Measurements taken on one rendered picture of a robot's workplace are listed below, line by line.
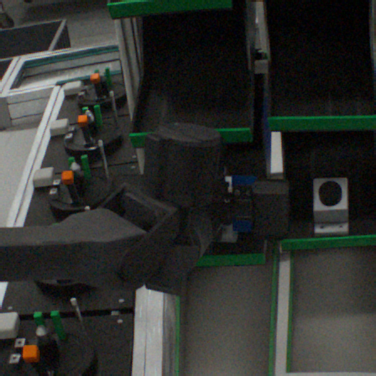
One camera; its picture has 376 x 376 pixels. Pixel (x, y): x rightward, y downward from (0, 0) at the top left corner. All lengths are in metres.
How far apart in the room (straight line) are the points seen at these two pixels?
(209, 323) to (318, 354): 0.16
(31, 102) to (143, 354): 1.21
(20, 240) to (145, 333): 0.63
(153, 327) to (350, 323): 0.34
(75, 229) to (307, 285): 0.48
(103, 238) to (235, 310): 0.44
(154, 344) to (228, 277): 0.19
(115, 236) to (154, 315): 0.61
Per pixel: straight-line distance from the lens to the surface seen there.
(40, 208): 1.61
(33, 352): 1.08
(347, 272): 1.09
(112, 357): 1.19
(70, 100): 2.08
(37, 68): 2.50
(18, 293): 1.38
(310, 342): 1.08
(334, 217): 0.94
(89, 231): 0.68
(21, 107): 2.28
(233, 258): 0.94
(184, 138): 0.71
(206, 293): 1.09
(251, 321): 1.08
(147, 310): 1.30
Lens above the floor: 1.75
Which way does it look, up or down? 30 degrees down
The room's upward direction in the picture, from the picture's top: 9 degrees counter-clockwise
